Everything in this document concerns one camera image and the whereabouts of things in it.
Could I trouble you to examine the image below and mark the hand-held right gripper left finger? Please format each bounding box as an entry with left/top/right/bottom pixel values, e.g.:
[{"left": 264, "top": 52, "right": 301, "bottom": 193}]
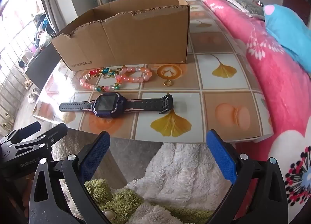
[{"left": 29, "top": 130, "right": 114, "bottom": 224}]

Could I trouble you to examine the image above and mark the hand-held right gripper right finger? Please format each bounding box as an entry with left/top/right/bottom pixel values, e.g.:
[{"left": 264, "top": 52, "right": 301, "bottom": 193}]
[{"left": 206, "top": 129, "right": 289, "bottom": 224}]

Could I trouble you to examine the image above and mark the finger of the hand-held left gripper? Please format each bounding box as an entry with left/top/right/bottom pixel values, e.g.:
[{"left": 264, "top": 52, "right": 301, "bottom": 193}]
[
  {"left": 0, "top": 121, "right": 41, "bottom": 145},
  {"left": 10, "top": 123, "right": 68, "bottom": 156}
]

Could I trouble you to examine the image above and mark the purple and black smartwatch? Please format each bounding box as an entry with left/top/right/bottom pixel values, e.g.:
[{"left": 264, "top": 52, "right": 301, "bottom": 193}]
[{"left": 59, "top": 93, "right": 173, "bottom": 119}]

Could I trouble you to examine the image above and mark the multicolour bead bracelet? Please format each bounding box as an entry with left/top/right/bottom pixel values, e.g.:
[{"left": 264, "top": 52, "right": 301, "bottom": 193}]
[{"left": 80, "top": 68, "right": 122, "bottom": 92}]

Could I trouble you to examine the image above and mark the pink bead bracelet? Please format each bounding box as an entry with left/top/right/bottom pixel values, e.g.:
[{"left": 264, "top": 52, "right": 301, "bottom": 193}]
[{"left": 115, "top": 66, "right": 153, "bottom": 84}]

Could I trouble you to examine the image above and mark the brown cardboard box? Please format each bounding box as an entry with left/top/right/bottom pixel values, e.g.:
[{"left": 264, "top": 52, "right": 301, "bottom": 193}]
[{"left": 51, "top": 0, "right": 190, "bottom": 71}]

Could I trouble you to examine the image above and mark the white and green fleece clothing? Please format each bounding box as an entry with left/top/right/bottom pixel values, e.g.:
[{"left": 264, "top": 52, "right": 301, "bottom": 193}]
[{"left": 84, "top": 142, "right": 234, "bottom": 224}]

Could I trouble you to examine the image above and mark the metal balcony railing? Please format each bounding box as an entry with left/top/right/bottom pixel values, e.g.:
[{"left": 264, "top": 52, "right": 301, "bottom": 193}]
[{"left": 0, "top": 27, "right": 54, "bottom": 132}]

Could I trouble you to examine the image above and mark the black board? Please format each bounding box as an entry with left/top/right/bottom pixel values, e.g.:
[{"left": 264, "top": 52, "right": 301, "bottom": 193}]
[{"left": 25, "top": 43, "right": 64, "bottom": 88}]

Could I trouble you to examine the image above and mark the ginkgo print tablecloth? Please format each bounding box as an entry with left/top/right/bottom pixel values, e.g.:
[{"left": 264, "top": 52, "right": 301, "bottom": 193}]
[{"left": 31, "top": 0, "right": 274, "bottom": 143}]

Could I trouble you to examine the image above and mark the pink floral blanket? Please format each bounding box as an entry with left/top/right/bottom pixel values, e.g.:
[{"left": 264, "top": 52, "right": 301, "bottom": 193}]
[{"left": 202, "top": 0, "right": 311, "bottom": 224}]

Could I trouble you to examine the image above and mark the pile of clothes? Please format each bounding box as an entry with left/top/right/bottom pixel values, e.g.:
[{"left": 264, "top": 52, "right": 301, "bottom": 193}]
[{"left": 34, "top": 12, "right": 55, "bottom": 44}]

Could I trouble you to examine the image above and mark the blue plush pillow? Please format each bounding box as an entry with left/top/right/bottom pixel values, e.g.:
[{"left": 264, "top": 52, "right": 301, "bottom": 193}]
[{"left": 264, "top": 4, "right": 311, "bottom": 74}]

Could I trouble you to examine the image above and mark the grey lace pillow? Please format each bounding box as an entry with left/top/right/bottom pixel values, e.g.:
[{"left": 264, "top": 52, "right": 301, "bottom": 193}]
[{"left": 221, "top": 0, "right": 265, "bottom": 19}]

